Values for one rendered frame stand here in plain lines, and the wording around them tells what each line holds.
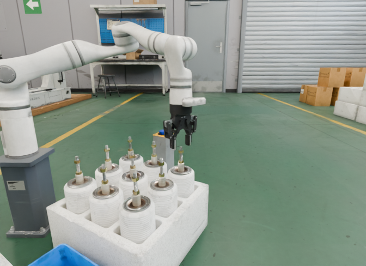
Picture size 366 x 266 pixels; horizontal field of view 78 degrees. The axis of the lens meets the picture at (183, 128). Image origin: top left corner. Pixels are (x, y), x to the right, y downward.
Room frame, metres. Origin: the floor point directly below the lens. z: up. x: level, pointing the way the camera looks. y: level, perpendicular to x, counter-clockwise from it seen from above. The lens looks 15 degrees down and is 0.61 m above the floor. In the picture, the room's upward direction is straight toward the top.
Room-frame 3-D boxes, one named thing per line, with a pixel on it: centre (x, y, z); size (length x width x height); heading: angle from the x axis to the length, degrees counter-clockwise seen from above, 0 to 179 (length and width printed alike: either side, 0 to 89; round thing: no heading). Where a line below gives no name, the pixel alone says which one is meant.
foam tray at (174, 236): (0.70, 0.17, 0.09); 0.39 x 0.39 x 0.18; 60
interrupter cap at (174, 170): (0.74, 0.01, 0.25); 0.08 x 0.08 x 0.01
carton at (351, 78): (3.74, -2.75, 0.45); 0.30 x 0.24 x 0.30; 176
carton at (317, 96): (3.73, -2.24, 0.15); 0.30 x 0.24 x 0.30; 178
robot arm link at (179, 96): (0.73, -0.01, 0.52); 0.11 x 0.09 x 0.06; 44
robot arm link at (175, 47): (0.73, 0.01, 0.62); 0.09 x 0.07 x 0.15; 136
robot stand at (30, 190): (0.77, 0.58, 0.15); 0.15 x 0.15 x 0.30; 89
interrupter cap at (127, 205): (0.53, 0.12, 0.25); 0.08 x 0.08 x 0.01
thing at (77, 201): (0.65, 0.33, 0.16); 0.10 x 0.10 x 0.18
